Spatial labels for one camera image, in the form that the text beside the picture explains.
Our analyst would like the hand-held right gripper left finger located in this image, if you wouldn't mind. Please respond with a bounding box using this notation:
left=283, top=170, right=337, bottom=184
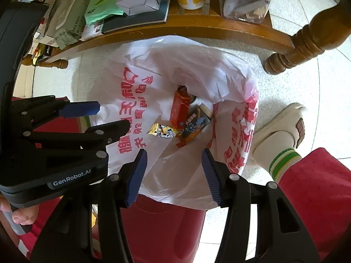
left=30, top=148, right=149, bottom=263

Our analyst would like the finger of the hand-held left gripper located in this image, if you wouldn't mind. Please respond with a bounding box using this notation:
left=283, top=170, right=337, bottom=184
left=25, top=119, right=131, bottom=156
left=12, top=96, right=100, bottom=126

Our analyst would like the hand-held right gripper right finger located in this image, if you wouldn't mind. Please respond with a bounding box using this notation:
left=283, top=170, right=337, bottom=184
left=201, top=148, right=320, bottom=263

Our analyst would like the yellow snack wrapper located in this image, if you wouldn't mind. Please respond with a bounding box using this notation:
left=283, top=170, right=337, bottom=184
left=147, top=123, right=184, bottom=138

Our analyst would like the black printed box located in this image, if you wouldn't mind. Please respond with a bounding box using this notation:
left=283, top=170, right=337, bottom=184
left=179, top=103, right=214, bottom=146

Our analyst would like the dark red trash bin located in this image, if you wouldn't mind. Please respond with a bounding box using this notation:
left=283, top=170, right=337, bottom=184
left=118, top=193, right=206, bottom=263

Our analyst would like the red cigarette carton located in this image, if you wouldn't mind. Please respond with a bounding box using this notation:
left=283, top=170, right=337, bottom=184
left=169, top=86, right=192, bottom=129

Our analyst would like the white red-print plastic bag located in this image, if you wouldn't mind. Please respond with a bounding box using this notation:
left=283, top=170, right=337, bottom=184
left=88, top=35, right=260, bottom=211

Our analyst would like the person's left hand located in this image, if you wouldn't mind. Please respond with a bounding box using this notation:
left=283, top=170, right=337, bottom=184
left=0, top=193, right=40, bottom=226

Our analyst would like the person's right striped sock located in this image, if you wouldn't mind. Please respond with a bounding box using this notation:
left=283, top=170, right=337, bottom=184
left=269, top=148, right=302, bottom=183

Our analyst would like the person's right white shoe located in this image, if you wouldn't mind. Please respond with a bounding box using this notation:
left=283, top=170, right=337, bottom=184
left=252, top=103, right=308, bottom=167

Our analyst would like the thin red white box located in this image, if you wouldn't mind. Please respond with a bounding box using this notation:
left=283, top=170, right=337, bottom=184
left=81, top=19, right=106, bottom=41

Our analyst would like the grey-green baby wipes pack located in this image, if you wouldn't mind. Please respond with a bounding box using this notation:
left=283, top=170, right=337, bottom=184
left=45, top=0, right=92, bottom=48

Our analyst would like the dark flat book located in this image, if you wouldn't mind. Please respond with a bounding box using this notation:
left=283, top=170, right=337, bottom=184
left=101, top=0, right=173, bottom=33

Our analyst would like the person's right leg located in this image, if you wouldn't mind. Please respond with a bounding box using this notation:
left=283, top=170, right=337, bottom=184
left=278, top=147, right=351, bottom=263

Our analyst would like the green wipes pack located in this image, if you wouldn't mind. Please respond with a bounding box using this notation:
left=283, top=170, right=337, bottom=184
left=84, top=0, right=129, bottom=25

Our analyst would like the white-topped wooden coffee table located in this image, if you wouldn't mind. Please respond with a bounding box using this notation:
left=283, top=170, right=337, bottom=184
left=11, top=0, right=351, bottom=75

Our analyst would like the clear plastic container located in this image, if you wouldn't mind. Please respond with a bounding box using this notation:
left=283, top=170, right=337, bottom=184
left=215, top=0, right=276, bottom=24

